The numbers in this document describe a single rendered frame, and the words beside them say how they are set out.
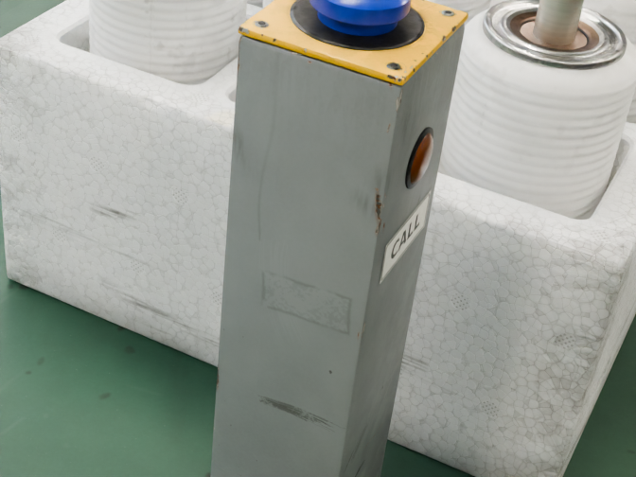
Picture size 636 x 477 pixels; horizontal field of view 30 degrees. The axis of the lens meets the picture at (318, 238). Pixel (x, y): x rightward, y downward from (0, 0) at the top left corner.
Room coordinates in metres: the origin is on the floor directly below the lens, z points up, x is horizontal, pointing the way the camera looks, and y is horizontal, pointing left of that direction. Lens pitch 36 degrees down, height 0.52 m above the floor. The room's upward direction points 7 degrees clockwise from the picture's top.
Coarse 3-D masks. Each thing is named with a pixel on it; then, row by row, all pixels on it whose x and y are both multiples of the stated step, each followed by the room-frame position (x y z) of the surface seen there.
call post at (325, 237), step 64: (256, 64) 0.41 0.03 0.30; (320, 64) 0.40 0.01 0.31; (448, 64) 0.44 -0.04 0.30; (256, 128) 0.41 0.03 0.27; (320, 128) 0.40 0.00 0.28; (384, 128) 0.39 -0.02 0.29; (256, 192) 0.41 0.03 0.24; (320, 192) 0.40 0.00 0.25; (384, 192) 0.39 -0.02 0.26; (256, 256) 0.41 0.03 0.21; (320, 256) 0.40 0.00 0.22; (384, 256) 0.40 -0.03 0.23; (256, 320) 0.41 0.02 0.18; (320, 320) 0.39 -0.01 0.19; (384, 320) 0.41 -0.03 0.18; (256, 384) 0.41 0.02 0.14; (320, 384) 0.39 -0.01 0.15; (384, 384) 0.43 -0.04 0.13; (256, 448) 0.40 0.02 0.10; (320, 448) 0.39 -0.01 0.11; (384, 448) 0.45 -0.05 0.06
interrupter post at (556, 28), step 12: (540, 0) 0.57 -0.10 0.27; (552, 0) 0.57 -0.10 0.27; (564, 0) 0.56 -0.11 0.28; (576, 0) 0.57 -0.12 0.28; (540, 12) 0.57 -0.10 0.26; (552, 12) 0.57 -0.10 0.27; (564, 12) 0.56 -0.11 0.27; (576, 12) 0.57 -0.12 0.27; (540, 24) 0.57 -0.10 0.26; (552, 24) 0.57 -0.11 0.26; (564, 24) 0.56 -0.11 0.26; (576, 24) 0.57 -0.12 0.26; (540, 36) 0.57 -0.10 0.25; (552, 36) 0.57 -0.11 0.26; (564, 36) 0.57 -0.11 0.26
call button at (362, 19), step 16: (320, 0) 0.42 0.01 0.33; (336, 0) 0.42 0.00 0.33; (352, 0) 0.42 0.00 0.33; (368, 0) 0.42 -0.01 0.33; (384, 0) 0.42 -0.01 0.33; (400, 0) 0.42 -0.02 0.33; (320, 16) 0.43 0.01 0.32; (336, 16) 0.41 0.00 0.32; (352, 16) 0.41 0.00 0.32; (368, 16) 0.41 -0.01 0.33; (384, 16) 0.42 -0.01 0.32; (400, 16) 0.42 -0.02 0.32; (352, 32) 0.42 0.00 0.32; (368, 32) 0.42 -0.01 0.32; (384, 32) 0.42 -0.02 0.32
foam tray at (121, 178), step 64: (0, 64) 0.62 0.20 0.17; (64, 64) 0.61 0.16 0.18; (0, 128) 0.62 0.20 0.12; (64, 128) 0.60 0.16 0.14; (128, 128) 0.59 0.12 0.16; (192, 128) 0.57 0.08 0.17; (64, 192) 0.60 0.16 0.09; (128, 192) 0.59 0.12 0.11; (192, 192) 0.57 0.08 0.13; (448, 192) 0.52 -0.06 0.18; (64, 256) 0.60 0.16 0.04; (128, 256) 0.59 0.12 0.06; (192, 256) 0.57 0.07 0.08; (448, 256) 0.51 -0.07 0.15; (512, 256) 0.50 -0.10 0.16; (576, 256) 0.48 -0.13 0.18; (128, 320) 0.59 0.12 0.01; (192, 320) 0.57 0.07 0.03; (448, 320) 0.51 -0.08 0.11; (512, 320) 0.49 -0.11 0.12; (576, 320) 0.48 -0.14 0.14; (448, 384) 0.50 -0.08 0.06; (512, 384) 0.49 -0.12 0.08; (576, 384) 0.48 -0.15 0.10; (448, 448) 0.50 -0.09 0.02; (512, 448) 0.49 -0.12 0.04
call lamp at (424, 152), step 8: (432, 136) 0.42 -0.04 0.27; (424, 144) 0.42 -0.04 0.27; (432, 144) 0.42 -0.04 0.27; (416, 152) 0.41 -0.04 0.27; (424, 152) 0.41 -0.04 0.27; (432, 152) 0.42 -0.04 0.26; (416, 160) 0.41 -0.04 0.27; (424, 160) 0.42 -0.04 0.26; (416, 168) 0.41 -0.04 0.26; (424, 168) 0.42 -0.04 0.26; (416, 176) 0.41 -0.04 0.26
